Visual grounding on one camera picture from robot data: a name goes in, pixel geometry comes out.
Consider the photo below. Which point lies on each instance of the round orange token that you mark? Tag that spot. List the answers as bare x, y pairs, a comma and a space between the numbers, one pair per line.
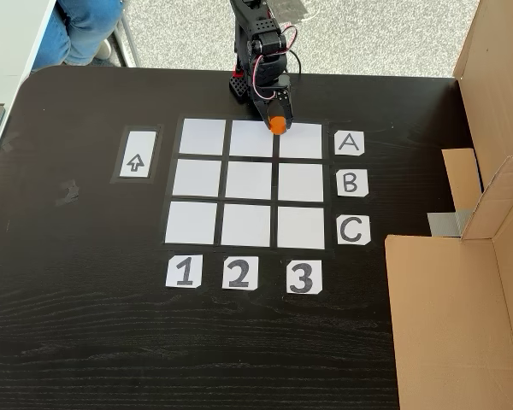
277, 125

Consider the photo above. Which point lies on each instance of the white nine-square grid sheet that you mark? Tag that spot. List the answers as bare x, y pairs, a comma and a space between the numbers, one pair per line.
248, 181

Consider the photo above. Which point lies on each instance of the paper sheet letter A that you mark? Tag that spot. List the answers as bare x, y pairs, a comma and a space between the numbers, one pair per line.
349, 143

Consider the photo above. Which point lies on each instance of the grey floor tape patch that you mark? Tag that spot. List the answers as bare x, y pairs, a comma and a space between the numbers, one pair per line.
290, 8

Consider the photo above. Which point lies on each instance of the paper sheet letter B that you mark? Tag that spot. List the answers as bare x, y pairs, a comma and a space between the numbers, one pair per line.
352, 183

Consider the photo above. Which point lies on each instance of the white arrow paper sheet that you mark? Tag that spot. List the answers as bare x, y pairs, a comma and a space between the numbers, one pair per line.
136, 154

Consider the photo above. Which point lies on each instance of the paper sheet letter C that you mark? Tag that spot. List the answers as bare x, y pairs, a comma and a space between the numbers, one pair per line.
353, 230

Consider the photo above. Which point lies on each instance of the metal chair leg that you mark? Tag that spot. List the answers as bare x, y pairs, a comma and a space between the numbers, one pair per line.
128, 42

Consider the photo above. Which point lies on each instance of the paper sheet number 2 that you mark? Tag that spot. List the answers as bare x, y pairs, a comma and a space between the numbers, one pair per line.
239, 272

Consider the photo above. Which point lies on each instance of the paper sheet number 3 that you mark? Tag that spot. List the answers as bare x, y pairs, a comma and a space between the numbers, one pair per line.
304, 277

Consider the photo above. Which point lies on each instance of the paper sheet number 1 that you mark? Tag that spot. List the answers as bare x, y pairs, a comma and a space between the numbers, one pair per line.
184, 271

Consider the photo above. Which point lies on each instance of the person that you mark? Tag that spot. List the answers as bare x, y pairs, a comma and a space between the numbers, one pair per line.
85, 25

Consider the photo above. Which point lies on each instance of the brown cardboard panel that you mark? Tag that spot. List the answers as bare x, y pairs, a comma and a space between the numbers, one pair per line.
496, 77
449, 324

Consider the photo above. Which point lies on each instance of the clear tape scraps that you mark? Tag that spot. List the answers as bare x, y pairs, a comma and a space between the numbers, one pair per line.
68, 193

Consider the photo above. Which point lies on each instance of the white desk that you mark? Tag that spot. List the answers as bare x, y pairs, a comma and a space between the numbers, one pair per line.
8, 47

